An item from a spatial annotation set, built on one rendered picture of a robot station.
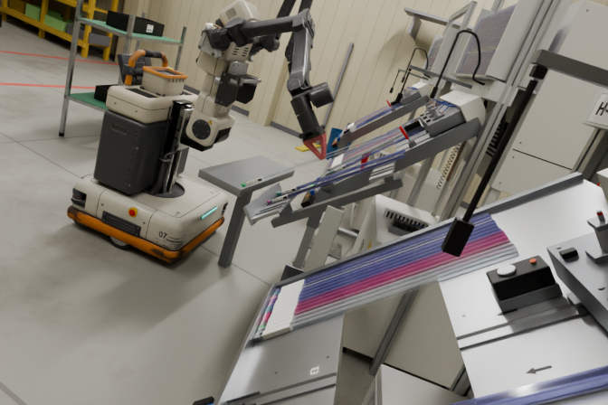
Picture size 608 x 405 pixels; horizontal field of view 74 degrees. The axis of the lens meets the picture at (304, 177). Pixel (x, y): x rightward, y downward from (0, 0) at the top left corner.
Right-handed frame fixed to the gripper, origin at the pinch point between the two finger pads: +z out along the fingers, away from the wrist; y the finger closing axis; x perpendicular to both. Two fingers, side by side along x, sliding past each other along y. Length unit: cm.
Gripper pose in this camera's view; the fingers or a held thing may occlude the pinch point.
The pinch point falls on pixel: (322, 156)
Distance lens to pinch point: 125.5
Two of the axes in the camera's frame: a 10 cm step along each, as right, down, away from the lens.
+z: 3.8, 9.2, 1.1
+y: 2.4, -2.2, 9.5
